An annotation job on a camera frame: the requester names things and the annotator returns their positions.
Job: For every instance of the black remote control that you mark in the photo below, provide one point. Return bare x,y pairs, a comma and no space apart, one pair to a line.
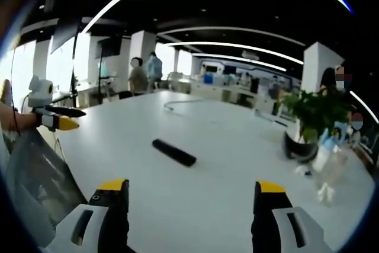
174,152

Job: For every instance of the black tripod stand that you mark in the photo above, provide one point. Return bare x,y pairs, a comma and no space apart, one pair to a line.
74,69

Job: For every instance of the grey transparent bag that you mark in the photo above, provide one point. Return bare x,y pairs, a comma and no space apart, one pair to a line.
38,182

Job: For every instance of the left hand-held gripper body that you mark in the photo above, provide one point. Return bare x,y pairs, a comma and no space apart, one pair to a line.
40,93

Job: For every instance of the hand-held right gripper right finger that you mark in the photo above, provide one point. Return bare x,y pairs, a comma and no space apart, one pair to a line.
281,220

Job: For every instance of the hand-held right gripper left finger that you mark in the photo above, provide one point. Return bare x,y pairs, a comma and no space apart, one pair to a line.
97,220

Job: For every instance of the white office desk row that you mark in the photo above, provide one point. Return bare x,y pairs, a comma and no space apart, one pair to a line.
225,87

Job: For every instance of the green potted plant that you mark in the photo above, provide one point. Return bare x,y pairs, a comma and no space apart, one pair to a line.
314,122

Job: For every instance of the clear plastic water bottle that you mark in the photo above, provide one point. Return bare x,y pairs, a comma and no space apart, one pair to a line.
328,164

